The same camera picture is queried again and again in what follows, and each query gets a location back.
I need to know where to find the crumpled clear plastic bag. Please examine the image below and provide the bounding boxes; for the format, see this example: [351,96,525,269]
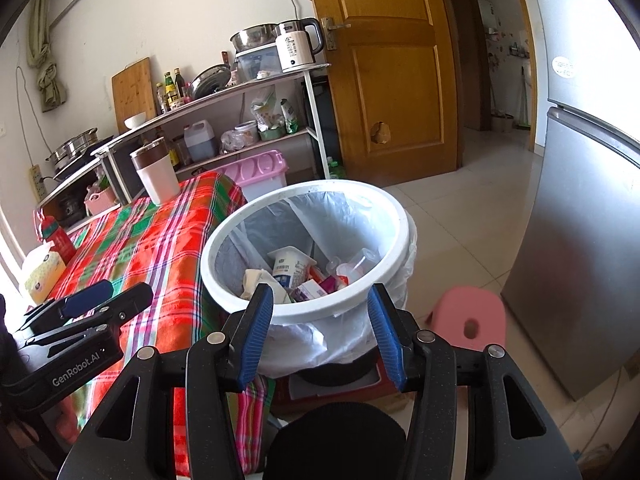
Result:
[220,129,248,153]

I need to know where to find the grey refrigerator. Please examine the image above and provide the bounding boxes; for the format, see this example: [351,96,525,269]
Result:
[500,0,640,401]

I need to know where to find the pink plastic stool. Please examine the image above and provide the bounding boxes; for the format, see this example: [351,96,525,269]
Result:
[430,286,508,356]

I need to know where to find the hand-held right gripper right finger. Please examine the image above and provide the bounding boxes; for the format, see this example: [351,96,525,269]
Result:
[367,283,583,480]

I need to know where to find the red water bottle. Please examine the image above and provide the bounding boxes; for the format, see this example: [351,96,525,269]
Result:
[34,209,77,266]

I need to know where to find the hanging green cloth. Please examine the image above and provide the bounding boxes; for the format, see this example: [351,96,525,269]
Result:
[26,0,68,113]

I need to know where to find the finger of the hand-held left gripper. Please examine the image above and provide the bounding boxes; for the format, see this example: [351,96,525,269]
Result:
[25,282,154,356]
[17,281,114,333]

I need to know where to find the white plastic tub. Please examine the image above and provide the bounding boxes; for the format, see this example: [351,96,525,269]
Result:
[234,121,260,145]

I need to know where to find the white-rimmed trash bin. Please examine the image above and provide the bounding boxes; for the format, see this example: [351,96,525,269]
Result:
[200,179,418,378]

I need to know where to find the green white squeeze bottle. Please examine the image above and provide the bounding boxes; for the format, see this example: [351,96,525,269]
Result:
[281,99,300,135]

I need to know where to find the metal shelf rack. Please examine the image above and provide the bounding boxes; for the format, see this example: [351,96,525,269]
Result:
[92,62,333,206]

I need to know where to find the wooden cutting board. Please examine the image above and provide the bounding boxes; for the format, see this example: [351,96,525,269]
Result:
[111,57,152,133]

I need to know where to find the wooden door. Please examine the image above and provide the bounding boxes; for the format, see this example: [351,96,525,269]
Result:
[302,0,463,186]

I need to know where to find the pink basket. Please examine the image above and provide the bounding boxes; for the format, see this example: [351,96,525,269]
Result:
[84,182,118,217]

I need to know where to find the pink storage bin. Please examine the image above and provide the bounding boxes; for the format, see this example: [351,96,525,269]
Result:
[215,150,288,201]

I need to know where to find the purple milk carton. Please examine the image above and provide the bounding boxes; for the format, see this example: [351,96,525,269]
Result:
[290,280,333,303]

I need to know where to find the white yogurt cup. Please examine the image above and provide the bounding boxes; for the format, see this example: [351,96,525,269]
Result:
[267,246,317,291]

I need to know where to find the black induction cooker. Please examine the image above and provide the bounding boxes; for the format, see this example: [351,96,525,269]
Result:
[52,157,108,181]

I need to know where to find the clear plastic bin liner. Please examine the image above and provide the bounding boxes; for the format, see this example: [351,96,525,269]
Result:
[215,192,418,378]

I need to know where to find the plastic jug with dark liquid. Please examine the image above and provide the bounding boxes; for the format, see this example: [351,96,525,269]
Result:
[182,120,217,161]

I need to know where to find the steel steamer pot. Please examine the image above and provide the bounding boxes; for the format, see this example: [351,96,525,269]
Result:
[47,127,99,171]

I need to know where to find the clear plastic cup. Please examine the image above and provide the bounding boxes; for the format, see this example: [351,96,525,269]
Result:
[345,249,385,281]

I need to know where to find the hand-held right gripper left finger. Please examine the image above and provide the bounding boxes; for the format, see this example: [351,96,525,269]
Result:
[75,284,275,480]

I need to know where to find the soft tissue pack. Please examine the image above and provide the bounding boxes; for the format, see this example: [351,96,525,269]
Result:
[20,242,67,306]

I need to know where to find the clear plastic storage box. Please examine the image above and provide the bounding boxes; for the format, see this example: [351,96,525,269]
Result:
[235,44,286,83]

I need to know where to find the white electric kettle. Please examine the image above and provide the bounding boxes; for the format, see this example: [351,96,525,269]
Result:
[274,17,326,73]

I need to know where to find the white tissue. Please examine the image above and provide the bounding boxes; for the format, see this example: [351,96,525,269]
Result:
[242,268,293,306]

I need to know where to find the steel mixing bowl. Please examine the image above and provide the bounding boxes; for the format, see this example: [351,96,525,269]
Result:
[230,23,278,52]

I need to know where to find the printed food bags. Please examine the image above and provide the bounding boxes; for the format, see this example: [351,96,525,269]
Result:
[250,87,286,131]

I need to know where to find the white mug with brown lid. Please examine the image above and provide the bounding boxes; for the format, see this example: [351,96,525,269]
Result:
[130,136,181,206]

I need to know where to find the white power strip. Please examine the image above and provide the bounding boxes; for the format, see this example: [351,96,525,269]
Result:
[29,164,47,200]

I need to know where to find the red green plaid tablecloth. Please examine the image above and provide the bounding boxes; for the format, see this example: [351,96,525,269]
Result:
[47,171,276,478]

